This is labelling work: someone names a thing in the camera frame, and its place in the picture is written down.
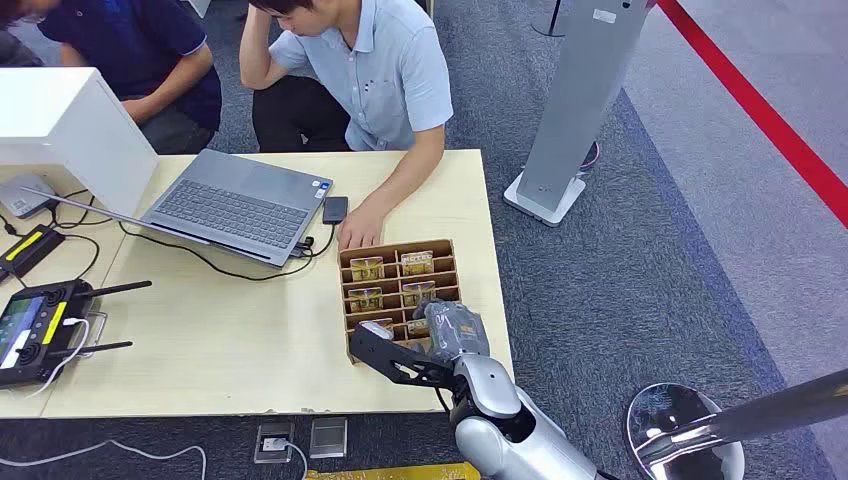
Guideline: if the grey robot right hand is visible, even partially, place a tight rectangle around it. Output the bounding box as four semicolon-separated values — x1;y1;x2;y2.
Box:
412;299;492;365

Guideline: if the cardboard card holder rack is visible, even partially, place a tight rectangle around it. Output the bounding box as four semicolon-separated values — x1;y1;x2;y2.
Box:
337;238;464;366

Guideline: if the person's left hand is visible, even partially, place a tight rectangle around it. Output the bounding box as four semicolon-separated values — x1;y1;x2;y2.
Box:
336;203;387;253

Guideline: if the person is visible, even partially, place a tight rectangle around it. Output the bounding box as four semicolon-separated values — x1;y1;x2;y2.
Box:
0;0;224;156
238;0;456;253

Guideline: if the yellow floor tape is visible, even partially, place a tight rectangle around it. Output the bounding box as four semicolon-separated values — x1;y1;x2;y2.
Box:
303;461;482;480

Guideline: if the grey floor socket cover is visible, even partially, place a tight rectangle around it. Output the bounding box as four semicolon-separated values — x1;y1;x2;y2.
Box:
308;416;349;460

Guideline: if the small black portable drive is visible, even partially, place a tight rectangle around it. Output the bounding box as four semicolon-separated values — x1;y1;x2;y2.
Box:
321;195;350;226

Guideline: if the floor socket with plug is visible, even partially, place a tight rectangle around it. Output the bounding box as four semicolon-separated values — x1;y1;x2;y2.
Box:
252;421;297;466

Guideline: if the grey kiosk stand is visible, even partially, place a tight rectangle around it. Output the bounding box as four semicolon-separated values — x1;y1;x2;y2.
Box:
502;0;658;229

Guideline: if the grey laptop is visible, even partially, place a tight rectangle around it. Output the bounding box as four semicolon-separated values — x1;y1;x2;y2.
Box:
19;148;335;269

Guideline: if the black round stand base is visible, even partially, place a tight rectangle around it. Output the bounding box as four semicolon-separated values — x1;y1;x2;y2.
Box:
531;0;572;39

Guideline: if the red barrier belt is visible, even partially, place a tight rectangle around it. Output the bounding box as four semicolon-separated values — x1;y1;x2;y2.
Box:
655;0;848;231

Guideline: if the black remote controller with antennas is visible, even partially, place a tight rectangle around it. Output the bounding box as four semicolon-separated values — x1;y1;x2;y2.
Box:
0;279;154;390

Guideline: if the black device with yellow label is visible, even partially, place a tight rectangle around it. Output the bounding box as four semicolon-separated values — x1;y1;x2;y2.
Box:
0;224;67;280

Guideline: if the white monitor housing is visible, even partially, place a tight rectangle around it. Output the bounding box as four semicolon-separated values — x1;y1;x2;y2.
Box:
0;66;160;219

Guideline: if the small grey box device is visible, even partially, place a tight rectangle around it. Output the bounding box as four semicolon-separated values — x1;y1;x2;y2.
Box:
0;173;59;221

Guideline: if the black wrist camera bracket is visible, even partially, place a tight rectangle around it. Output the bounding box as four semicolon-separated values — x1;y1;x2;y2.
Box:
348;322;460;390

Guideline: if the short black drive cable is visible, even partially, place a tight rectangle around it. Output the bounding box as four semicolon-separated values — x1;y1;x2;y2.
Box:
296;222;339;260

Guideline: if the white socket cable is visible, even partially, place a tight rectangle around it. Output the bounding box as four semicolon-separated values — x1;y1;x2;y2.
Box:
283;441;310;480

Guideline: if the long black laptop cable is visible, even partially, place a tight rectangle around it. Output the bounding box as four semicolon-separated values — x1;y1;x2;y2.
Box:
117;221;315;284

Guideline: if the white floor cable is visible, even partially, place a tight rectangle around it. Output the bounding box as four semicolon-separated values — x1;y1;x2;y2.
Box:
0;438;209;480

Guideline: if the white controller cable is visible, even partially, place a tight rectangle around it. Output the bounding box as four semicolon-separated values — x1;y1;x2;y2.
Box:
25;317;91;400

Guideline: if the black desk cable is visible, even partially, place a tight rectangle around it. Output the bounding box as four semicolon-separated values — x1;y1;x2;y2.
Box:
0;188;102;283

